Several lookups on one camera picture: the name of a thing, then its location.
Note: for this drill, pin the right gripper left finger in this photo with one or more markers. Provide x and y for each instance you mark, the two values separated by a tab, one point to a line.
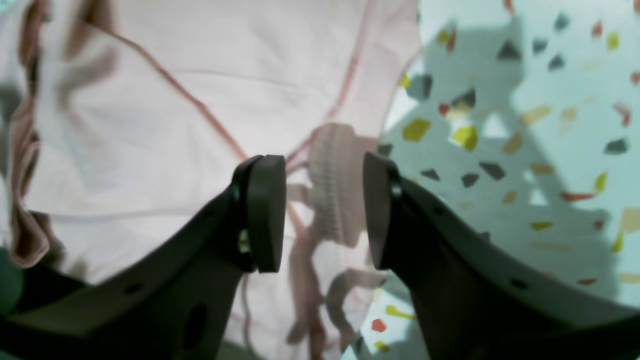
174	303

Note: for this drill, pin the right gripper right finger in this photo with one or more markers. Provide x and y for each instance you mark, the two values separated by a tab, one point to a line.
473	301

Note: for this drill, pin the pink T-shirt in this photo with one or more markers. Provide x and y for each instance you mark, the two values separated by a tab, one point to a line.
120	118

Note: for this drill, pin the terrazzo pattern table cloth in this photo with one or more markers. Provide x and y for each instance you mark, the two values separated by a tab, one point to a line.
522	117

